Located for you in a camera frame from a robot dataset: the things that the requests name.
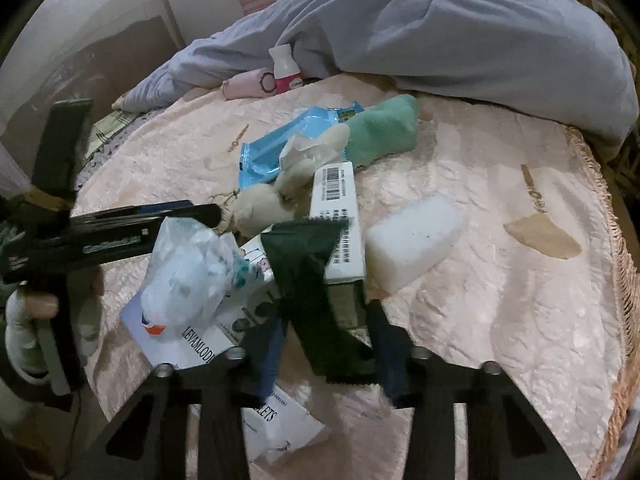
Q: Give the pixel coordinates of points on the flattened white medicine box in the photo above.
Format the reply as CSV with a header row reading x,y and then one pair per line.
x,y
170,340

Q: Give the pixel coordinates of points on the beige cloth doll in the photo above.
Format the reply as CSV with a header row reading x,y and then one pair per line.
x,y
260,205

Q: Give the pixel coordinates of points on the grey-blue blanket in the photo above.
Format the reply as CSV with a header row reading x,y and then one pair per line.
x,y
450,35

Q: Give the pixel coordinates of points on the clear crumpled plastic wrapper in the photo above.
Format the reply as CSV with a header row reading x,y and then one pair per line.
x,y
306,152

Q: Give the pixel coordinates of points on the green towel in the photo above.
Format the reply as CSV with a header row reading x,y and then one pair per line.
x,y
385,127

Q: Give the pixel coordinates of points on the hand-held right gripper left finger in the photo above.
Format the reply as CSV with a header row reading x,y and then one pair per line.
x,y
270,355

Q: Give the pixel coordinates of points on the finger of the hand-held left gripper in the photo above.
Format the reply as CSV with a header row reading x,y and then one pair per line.
x,y
150,215
110,249

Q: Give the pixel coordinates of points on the person's left forearm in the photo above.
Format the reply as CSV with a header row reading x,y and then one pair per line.
x,y
17,390

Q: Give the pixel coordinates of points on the blue plastic packet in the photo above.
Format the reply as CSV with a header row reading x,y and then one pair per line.
x,y
270,155

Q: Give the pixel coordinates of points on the white box with green logo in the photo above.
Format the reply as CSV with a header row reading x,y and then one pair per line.
x,y
260,305

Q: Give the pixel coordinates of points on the white box with barcode label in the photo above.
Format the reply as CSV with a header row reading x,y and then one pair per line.
x,y
335,200

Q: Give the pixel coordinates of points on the dark green cloth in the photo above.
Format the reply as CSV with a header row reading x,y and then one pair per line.
x,y
300,270

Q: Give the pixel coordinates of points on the plaid cloth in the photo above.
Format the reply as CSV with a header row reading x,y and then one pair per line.
x,y
107,132

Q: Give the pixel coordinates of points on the person's left hand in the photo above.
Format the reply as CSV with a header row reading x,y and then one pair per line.
x,y
27,340

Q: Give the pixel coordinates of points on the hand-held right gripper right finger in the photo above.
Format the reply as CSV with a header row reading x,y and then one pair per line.
x,y
392,360

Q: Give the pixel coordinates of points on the white foam block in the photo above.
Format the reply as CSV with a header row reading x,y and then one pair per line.
x,y
410,240

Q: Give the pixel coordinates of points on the white plastic bag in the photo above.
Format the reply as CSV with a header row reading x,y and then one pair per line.
x,y
185,270

